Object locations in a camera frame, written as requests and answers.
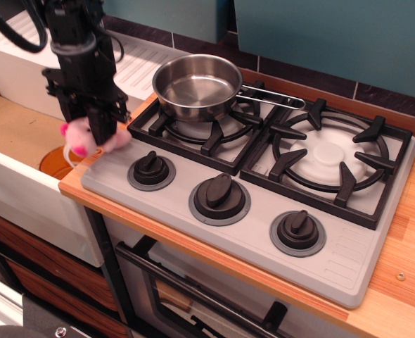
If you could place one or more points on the black middle stove knob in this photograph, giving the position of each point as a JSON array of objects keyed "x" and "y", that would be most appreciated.
[{"x": 219, "y": 201}]

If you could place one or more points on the orange plastic bowl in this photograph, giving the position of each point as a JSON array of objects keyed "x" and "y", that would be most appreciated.
[{"x": 58, "y": 162}]

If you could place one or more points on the wooden drawer fronts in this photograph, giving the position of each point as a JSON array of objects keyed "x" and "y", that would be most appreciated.
[{"x": 65, "y": 283}]

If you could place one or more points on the black stove knob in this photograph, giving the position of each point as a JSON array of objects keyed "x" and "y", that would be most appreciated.
[
  {"x": 219, "y": 201},
  {"x": 297, "y": 234},
  {"x": 151, "y": 173}
]

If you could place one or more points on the grey toy stove top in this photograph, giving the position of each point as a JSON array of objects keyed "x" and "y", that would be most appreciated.
[{"x": 341, "y": 271}]

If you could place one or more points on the black left stove knob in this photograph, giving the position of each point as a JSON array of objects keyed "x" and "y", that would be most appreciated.
[{"x": 151, "y": 173}]

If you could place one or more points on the pink stuffed pig toy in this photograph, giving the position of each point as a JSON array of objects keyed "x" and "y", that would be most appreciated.
[{"x": 80, "y": 141}]

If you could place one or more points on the black right burner grate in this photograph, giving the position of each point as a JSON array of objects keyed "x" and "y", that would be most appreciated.
[{"x": 361, "y": 202}]

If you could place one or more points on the teal cabinet right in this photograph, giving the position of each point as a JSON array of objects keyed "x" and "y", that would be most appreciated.
[{"x": 372, "y": 42}]

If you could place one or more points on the stainless steel pan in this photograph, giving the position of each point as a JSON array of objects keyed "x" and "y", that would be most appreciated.
[{"x": 200, "y": 88}]

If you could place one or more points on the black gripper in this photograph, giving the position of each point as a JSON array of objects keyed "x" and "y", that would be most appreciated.
[{"x": 84, "y": 83}]

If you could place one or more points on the black right stove knob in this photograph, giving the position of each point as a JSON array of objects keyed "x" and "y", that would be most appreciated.
[{"x": 297, "y": 234}]

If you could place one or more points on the white toy sink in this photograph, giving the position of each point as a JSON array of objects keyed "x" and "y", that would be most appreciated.
[{"x": 30, "y": 121}]

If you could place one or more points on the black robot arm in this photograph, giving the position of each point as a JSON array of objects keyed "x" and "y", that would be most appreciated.
[{"x": 75, "y": 17}]

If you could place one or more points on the black left burner grate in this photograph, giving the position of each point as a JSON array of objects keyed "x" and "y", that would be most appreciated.
[{"x": 223, "y": 144}]

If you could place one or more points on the black oven door handle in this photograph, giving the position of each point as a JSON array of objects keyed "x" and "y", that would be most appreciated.
[{"x": 139, "y": 258}]

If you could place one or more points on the white right burner cap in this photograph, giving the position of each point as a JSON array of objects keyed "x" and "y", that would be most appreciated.
[{"x": 326, "y": 150}]

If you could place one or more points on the black burner grate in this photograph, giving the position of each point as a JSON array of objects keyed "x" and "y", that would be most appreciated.
[
  {"x": 223, "y": 144},
  {"x": 361, "y": 202}
]

